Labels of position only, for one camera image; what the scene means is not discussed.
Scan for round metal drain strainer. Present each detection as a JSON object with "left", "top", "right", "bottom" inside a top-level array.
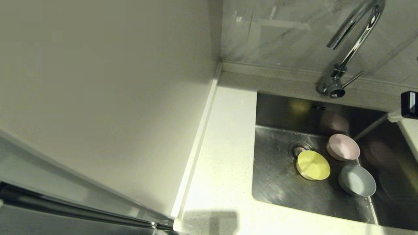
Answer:
[{"left": 288, "top": 142, "right": 313, "bottom": 160}]

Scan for white countertop edge strip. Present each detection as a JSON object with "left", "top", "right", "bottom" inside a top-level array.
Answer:
[{"left": 171, "top": 64, "right": 222, "bottom": 227}]

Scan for grey round bowl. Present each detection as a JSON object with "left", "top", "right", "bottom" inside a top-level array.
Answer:
[{"left": 338, "top": 164, "right": 377, "bottom": 197}]

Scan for dark refrigerator handle bar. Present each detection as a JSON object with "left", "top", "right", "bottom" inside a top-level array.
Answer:
[{"left": 0, "top": 181, "right": 175, "bottom": 232}]

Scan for stainless steel sink basin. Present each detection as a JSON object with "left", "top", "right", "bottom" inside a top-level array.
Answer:
[{"left": 251, "top": 91, "right": 418, "bottom": 231}]

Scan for chrome gooseneck faucet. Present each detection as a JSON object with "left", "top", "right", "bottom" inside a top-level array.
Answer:
[{"left": 316, "top": 0, "right": 386, "bottom": 99}]

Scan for white tall side panel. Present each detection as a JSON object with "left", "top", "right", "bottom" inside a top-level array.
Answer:
[{"left": 0, "top": 0, "right": 223, "bottom": 218}]

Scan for yellow round bowl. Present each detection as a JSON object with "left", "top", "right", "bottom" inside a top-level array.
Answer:
[{"left": 296, "top": 150, "right": 331, "bottom": 181}]

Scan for pink round bowl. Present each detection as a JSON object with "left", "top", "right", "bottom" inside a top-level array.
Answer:
[{"left": 327, "top": 134, "right": 361, "bottom": 162}]

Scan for steel refrigerator door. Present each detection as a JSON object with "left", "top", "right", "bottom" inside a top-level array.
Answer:
[{"left": 0, "top": 129, "right": 175, "bottom": 235}]

